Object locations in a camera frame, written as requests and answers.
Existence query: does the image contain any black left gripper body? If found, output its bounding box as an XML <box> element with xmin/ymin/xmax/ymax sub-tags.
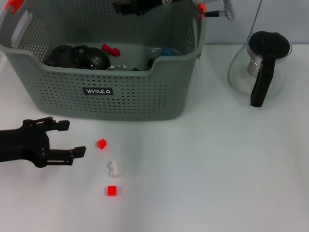
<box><xmin>0</xmin><ymin>119</ymin><xmax>51</xmax><ymax>168</ymax></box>

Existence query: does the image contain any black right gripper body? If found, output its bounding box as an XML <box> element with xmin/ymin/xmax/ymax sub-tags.
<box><xmin>144</xmin><ymin>0</ymin><xmax>169</xmax><ymax>8</ymax></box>

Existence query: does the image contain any white toy brick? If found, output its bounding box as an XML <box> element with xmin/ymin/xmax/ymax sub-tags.
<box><xmin>107</xmin><ymin>159</ymin><xmax>122</xmax><ymax>179</ymax></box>

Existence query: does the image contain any blue toy plate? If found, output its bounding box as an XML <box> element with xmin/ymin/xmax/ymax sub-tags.
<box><xmin>160</xmin><ymin>47</ymin><xmax>176</xmax><ymax>56</ymax></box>

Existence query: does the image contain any grey-green perforated storage bin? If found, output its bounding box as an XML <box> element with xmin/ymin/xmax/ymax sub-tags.
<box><xmin>0</xmin><ymin>0</ymin><xmax>208</xmax><ymax>121</ymax></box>

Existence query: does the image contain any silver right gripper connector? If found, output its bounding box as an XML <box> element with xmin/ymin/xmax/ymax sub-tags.
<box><xmin>205</xmin><ymin>0</ymin><xmax>236</xmax><ymax>22</ymax></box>

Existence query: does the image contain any black clay teapot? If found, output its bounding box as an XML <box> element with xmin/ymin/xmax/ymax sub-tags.
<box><xmin>44</xmin><ymin>45</ymin><xmax>89</xmax><ymax>68</ymax></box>

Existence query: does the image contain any orange bin handle clip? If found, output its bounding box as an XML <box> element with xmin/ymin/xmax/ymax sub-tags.
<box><xmin>4</xmin><ymin>0</ymin><xmax>25</xmax><ymax>13</ymax></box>
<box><xmin>195</xmin><ymin>3</ymin><xmax>208</xmax><ymax>20</ymax></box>

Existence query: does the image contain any thin grey wall cable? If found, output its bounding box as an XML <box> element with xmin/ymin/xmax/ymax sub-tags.
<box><xmin>250</xmin><ymin>0</ymin><xmax>263</xmax><ymax>37</ymax></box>

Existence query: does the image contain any glass carafe black handle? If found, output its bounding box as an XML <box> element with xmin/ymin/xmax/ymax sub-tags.
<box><xmin>227</xmin><ymin>30</ymin><xmax>293</xmax><ymax>108</ymax></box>

